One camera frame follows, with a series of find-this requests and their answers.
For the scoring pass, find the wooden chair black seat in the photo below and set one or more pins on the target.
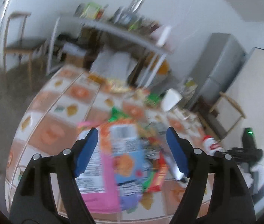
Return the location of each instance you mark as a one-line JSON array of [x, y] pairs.
[[220, 118]]

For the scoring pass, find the white mattress blue edge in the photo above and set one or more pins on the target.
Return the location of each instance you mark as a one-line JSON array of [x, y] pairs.
[[248, 91]]

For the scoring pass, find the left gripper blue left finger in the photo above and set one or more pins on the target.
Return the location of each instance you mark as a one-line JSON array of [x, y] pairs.
[[83, 150]]

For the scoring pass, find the white metal shelf table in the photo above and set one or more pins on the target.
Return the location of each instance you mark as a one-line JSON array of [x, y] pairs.
[[117, 38]]

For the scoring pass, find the white gloved hand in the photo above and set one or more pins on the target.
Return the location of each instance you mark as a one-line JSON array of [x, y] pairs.
[[253, 176]]

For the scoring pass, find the white yogurt drink bottle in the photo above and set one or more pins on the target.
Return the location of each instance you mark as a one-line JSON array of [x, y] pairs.
[[211, 146]]

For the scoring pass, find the red green noodle bag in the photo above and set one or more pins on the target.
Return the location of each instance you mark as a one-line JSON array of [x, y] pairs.
[[155, 167]]

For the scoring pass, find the green pea snack bag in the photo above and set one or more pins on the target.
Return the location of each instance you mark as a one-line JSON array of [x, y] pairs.
[[153, 100]]

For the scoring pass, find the white paper cup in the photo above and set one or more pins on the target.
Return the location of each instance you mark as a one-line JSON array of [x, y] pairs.
[[170, 99]]

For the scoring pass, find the pink blue snack bag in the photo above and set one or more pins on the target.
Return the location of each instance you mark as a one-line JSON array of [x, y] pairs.
[[113, 179]]

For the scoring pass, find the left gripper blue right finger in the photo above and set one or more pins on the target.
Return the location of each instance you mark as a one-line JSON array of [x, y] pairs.
[[179, 153]]

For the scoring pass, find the grey refrigerator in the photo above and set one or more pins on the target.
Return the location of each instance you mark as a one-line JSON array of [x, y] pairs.
[[217, 67]]

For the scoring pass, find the floral patterned tablecloth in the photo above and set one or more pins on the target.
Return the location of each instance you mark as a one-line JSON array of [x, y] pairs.
[[54, 120]]

